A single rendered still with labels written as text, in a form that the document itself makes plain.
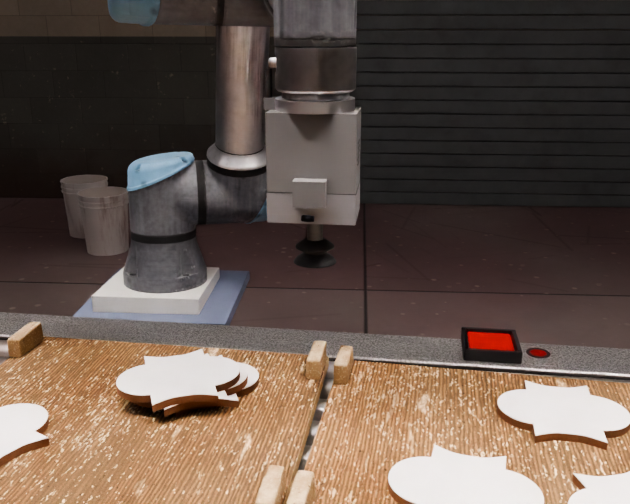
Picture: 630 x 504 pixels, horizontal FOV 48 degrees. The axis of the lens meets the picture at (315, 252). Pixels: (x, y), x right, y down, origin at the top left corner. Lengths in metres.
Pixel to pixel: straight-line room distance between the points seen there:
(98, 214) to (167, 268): 3.15
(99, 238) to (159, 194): 3.21
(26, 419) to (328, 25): 0.51
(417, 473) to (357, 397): 0.17
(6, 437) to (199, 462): 0.20
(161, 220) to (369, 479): 0.69
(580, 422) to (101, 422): 0.51
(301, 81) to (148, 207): 0.65
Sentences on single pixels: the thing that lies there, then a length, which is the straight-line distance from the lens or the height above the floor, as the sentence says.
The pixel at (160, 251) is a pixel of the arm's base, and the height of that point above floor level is 0.97.
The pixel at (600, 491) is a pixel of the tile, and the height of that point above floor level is 0.95.
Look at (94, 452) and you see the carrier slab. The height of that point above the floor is 0.94.
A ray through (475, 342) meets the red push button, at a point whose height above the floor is 0.93.
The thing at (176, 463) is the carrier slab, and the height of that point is 0.94.
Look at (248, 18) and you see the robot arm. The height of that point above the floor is 1.35.
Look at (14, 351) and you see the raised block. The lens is 1.00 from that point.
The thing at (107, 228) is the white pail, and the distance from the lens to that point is 4.41.
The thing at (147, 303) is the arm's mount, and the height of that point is 0.89.
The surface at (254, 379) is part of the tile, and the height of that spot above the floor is 0.95.
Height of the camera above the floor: 1.35
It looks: 18 degrees down
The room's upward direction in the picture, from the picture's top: straight up
